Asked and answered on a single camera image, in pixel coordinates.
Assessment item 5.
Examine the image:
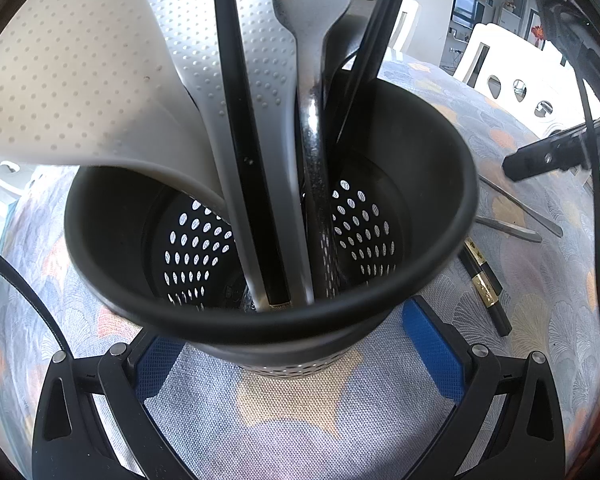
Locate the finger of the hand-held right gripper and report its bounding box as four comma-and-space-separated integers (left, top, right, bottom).
501, 114, 600, 183

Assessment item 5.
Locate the black perforated utensil holder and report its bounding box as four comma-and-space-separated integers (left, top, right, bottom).
64, 77, 481, 378

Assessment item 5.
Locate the white rice paddle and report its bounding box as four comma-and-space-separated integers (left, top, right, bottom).
0, 0, 231, 208
142, 0, 317, 311

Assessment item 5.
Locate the fan-patterned grey tablecloth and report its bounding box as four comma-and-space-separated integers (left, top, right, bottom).
0, 57, 600, 480

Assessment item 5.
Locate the smooth black cable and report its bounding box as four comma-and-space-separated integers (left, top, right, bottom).
0, 242, 63, 361

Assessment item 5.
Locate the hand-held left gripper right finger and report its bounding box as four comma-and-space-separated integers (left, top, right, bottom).
401, 296, 566, 480

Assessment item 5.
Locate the television screen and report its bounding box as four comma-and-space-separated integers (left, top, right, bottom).
451, 0, 481, 28

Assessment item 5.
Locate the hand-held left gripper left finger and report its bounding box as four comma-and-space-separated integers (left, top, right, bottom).
31, 337, 198, 480

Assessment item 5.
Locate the metal fork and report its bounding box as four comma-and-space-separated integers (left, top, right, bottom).
261, 0, 355, 303
321, 0, 382, 136

